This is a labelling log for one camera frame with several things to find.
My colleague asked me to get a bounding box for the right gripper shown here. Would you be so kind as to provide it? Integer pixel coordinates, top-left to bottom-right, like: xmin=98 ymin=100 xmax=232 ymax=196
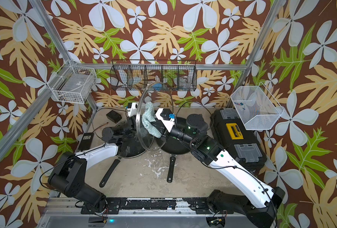
xmin=151 ymin=119 xmax=201 ymax=149

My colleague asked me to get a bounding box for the glass pot lid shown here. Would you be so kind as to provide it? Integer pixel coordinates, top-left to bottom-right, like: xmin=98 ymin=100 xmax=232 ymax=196
xmin=114 ymin=132 xmax=146 ymax=158
xmin=136 ymin=81 xmax=174 ymax=152

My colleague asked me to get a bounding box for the green microfibre cloth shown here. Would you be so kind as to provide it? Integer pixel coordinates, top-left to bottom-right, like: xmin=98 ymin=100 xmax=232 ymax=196
xmin=142 ymin=101 xmax=162 ymax=138

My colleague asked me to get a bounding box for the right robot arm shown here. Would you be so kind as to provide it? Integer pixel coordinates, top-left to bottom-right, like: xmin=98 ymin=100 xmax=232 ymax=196
xmin=142 ymin=108 xmax=285 ymax=228

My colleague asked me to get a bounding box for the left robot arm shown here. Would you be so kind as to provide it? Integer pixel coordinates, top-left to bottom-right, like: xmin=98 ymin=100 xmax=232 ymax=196
xmin=48 ymin=103 xmax=145 ymax=213

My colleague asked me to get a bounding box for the small black box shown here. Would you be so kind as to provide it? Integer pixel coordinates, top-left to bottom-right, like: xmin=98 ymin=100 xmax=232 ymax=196
xmin=106 ymin=110 xmax=122 ymax=124

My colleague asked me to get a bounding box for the black power adapter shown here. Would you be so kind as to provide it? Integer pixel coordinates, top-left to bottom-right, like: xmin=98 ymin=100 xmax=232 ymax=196
xmin=78 ymin=133 xmax=94 ymax=151

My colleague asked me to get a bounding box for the right black frying pan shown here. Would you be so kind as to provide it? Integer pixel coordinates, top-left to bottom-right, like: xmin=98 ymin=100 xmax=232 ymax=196
xmin=155 ymin=116 xmax=198 ymax=183

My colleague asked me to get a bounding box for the black frying pan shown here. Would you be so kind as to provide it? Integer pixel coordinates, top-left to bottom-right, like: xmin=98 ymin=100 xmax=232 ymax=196
xmin=155 ymin=116 xmax=198 ymax=183
xmin=99 ymin=156 xmax=122 ymax=188

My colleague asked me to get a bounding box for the black tool case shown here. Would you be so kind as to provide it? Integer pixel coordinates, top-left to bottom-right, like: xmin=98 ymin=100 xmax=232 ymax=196
xmin=210 ymin=108 xmax=267 ymax=174

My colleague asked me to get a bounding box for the left black frying pan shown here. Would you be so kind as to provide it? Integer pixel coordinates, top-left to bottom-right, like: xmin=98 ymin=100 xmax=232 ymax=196
xmin=99 ymin=156 xmax=122 ymax=188

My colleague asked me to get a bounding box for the blue object in basket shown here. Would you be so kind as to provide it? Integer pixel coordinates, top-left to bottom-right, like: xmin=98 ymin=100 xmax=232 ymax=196
xmin=151 ymin=82 xmax=163 ymax=92

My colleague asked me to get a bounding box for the white mesh basket right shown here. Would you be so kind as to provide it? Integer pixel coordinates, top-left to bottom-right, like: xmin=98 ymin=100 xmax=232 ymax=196
xmin=231 ymin=85 xmax=284 ymax=131

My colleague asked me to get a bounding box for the black wire basket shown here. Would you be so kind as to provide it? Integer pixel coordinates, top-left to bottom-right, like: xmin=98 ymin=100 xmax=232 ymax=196
xmin=108 ymin=60 xmax=198 ymax=91

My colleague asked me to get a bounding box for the white wire basket left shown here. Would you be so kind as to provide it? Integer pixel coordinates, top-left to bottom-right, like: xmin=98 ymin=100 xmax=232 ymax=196
xmin=48 ymin=60 xmax=97 ymax=104

